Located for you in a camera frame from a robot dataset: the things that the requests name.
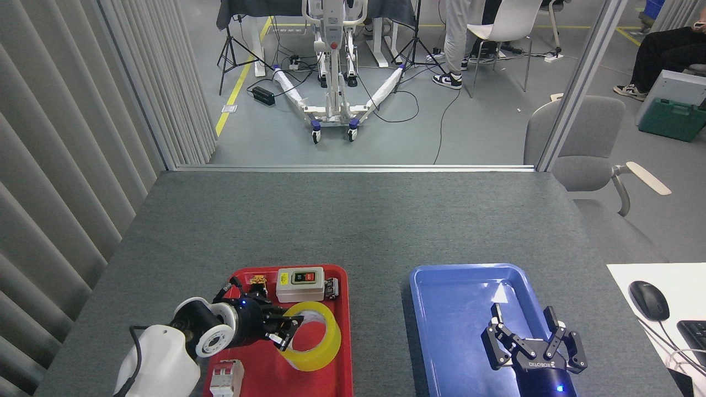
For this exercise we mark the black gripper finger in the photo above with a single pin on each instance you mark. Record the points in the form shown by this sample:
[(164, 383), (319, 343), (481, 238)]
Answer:
[(287, 320), (280, 337), (571, 347), (499, 344)]

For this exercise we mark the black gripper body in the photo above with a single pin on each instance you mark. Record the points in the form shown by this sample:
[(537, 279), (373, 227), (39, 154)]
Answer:
[(543, 380), (255, 325)]

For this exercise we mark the yellow tape roll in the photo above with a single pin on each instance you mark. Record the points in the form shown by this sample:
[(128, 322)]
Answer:
[(325, 353)]

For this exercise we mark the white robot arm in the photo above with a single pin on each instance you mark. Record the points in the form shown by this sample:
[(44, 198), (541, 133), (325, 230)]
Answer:
[(162, 364)]

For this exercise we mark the black orange push button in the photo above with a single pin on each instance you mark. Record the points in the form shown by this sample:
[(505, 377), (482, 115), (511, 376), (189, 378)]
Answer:
[(258, 282)]

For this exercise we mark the small black terminal block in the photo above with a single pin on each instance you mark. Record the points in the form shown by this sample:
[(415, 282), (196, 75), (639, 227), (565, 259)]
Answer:
[(331, 289)]

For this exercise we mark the blue plastic tray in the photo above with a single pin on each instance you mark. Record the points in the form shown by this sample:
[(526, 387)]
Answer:
[(447, 331)]

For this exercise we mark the white circuit breaker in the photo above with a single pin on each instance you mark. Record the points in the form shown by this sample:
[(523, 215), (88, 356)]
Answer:
[(226, 380)]

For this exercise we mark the red plastic tray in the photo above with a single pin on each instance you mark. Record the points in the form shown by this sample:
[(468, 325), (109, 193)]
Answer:
[(331, 386)]

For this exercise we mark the black computer mouse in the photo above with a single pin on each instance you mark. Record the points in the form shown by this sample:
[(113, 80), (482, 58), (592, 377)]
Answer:
[(649, 300)]

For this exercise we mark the black keyboard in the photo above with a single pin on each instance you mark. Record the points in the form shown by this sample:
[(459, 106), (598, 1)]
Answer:
[(695, 339)]

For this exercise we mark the white desk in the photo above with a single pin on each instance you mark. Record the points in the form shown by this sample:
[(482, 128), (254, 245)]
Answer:
[(684, 286)]

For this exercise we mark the grey office chair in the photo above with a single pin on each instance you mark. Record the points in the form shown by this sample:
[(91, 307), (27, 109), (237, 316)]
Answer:
[(584, 138)]

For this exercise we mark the black power brick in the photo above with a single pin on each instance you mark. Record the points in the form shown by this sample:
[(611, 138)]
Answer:
[(263, 96)]

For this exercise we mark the white stand on wheels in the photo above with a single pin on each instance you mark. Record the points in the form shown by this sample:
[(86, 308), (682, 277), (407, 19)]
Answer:
[(333, 82)]

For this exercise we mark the green plastic case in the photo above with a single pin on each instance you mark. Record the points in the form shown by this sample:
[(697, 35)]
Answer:
[(670, 118)]

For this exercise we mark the black tripod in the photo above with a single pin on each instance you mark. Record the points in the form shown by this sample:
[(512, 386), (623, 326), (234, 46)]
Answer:
[(415, 44), (227, 44)]

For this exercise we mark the grey box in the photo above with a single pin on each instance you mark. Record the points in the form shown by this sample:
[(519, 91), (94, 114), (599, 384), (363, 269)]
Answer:
[(681, 85)]

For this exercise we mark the white power strip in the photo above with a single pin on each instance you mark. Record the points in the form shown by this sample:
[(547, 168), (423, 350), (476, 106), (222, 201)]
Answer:
[(554, 56)]

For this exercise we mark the person in black trousers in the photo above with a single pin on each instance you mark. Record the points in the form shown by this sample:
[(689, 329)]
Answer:
[(662, 52)]

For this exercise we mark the standing person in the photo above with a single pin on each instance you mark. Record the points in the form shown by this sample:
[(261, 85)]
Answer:
[(456, 38)]

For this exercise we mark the white plastic chair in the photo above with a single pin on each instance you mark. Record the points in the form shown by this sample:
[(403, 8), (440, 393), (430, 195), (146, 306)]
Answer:
[(510, 22)]

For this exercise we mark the white switch box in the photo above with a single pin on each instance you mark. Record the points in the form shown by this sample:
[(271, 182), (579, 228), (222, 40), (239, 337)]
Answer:
[(299, 291)]

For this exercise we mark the silver post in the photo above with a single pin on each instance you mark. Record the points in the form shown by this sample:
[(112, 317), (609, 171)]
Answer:
[(579, 82)]

